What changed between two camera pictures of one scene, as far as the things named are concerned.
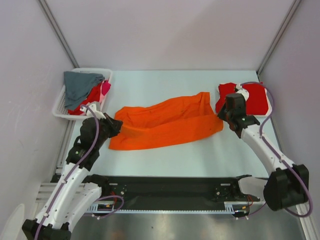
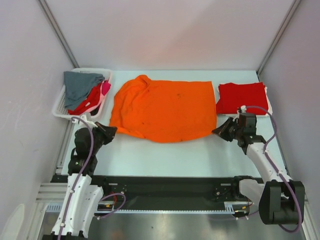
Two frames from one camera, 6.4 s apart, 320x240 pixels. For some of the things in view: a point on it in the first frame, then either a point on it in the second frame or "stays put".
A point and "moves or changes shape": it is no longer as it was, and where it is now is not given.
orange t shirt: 166,120 moves or changes shape
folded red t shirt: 257,102 stays put
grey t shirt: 78,85 stays put
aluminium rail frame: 46,189 stays put
